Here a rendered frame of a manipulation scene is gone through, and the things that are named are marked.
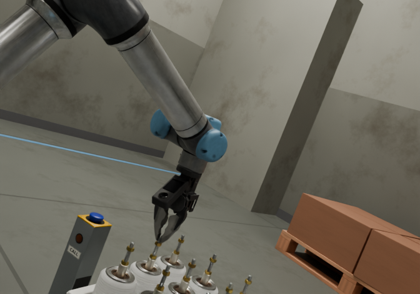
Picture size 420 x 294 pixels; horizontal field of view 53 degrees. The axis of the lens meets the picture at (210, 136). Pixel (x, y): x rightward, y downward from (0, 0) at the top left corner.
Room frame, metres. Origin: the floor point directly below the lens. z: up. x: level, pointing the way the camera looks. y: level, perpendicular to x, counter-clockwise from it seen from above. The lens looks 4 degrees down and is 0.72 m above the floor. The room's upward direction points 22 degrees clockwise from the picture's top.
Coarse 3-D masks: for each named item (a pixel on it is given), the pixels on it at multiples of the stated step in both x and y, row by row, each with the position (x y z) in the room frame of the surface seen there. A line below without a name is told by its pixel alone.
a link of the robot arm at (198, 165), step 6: (180, 156) 1.13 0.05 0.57; (186, 156) 1.11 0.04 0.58; (192, 156) 1.10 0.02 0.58; (180, 162) 1.12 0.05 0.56; (186, 162) 1.10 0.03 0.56; (192, 162) 1.10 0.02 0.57; (198, 162) 1.10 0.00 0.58; (204, 162) 1.12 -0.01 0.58; (186, 168) 1.11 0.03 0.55; (192, 168) 1.10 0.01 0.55; (198, 168) 1.11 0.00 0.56; (204, 168) 1.13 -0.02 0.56
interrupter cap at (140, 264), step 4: (140, 260) 1.14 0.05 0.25; (144, 260) 1.16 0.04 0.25; (136, 264) 1.11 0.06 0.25; (140, 264) 1.12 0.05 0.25; (144, 264) 1.14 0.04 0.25; (140, 268) 1.09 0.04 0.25; (144, 268) 1.11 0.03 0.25; (152, 268) 1.13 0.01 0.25; (156, 268) 1.14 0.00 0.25; (160, 268) 1.14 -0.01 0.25; (144, 272) 1.09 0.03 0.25; (148, 272) 1.09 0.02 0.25; (152, 272) 1.10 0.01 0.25; (156, 272) 1.11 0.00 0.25; (160, 272) 1.12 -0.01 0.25
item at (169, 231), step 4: (172, 216) 1.11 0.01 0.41; (176, 216) 1.11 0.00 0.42; (168, 220) 1.11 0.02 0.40; (172, 220) 1.11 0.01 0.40; (176, 220) 1.10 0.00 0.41; (168, 224) 1.11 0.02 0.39; (172, 224) 1.11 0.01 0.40; (168, 228) 1.11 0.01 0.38; (172, 228) 1.10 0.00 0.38; (164, 232) 1.11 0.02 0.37; (168, 232) 1.11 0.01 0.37; (172, 232) 1.11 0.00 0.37; (164, 236) 1.11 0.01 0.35; (168, 236) 1.11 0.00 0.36; (164, 240) 1.12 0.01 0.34
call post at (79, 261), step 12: (84, 228) 1.11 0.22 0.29; (96, 228) 1.11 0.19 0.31; (108, 228) 1.15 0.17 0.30; (72, 240) 1.12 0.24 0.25; (84, 240) 1.10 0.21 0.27; (96, 240) 1.12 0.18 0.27; (72, 252) 1.11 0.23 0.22; (84, 252) 1.10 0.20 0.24; (96, 252) 1.14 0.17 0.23; (60, 264) 1.13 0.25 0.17; (72, 264) 1.11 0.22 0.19; (84, 264) 1.11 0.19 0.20; (96, 264) 1.15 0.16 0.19; (60, 276) 1.12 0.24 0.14; (72, 276) 1.10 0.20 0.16; (84, 276) 1.13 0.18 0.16; (60, 288) 1.11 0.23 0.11; (72, 288) 1.10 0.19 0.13
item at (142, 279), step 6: (132, 264) 1.12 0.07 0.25; (132, 270) 1.09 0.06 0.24; (138, 270) 1.09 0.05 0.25; (138, 276) 1.08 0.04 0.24; (144, 276) 1.08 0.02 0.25; (150, 276) 1.08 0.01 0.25; (156, 276) 1.10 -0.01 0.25; (138, 282) 1.08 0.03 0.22; (144, 282) 1.08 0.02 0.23; (150, 282) 1.08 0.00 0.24; (156, 282) 1.09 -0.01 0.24; (138, 288) 1.08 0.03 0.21; (144, 288) 1.08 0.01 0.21; (150, 288) 1.08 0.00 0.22
